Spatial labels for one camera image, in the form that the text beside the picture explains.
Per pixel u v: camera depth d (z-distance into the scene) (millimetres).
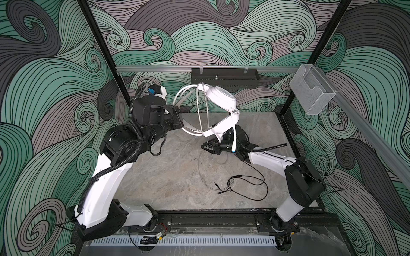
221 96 426
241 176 880
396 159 512
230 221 746
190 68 938
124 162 317
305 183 454
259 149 634
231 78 949
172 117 465
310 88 803
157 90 446
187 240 697
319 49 852
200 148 779
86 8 717
